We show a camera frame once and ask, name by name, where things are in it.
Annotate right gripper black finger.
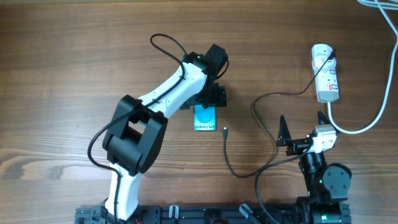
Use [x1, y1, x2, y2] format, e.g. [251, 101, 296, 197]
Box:
[317, 111, 331, 125]
[276, 115, 292, 147]

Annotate black USB charging cable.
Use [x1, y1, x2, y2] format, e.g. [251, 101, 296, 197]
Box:
[222, 48, 337, 179]

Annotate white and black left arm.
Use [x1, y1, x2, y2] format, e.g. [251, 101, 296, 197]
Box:
[101, 44, 228, 223]

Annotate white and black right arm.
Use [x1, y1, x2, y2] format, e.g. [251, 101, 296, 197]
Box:
[276, 111, 352, 224]

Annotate white charger plug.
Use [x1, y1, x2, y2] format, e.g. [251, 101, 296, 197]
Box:
[312, 54, 336, 71]

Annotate white power strip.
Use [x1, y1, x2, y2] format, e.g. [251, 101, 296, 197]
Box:
[312, 44, 340, 103]

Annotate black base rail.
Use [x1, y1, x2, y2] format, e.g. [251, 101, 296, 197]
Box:
[74, 203, 352, 224]

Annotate white power strip cord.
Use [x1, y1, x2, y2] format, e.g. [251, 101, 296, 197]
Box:
[326, 0, 398, 135]

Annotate white cables top right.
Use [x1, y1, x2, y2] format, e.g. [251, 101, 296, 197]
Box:
[356, 0, 398, 11]

